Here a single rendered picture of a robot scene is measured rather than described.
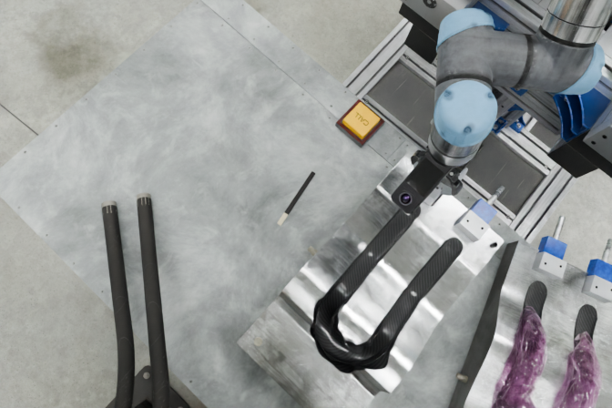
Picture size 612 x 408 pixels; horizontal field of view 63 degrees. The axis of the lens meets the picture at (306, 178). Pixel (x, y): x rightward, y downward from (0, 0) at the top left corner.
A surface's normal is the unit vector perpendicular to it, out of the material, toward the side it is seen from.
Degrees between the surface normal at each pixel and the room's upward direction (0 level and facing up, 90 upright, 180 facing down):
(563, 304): 0
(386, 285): 23
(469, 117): 11
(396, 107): 0
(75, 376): 0
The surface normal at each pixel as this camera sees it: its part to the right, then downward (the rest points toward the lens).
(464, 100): -0.14, -0.24
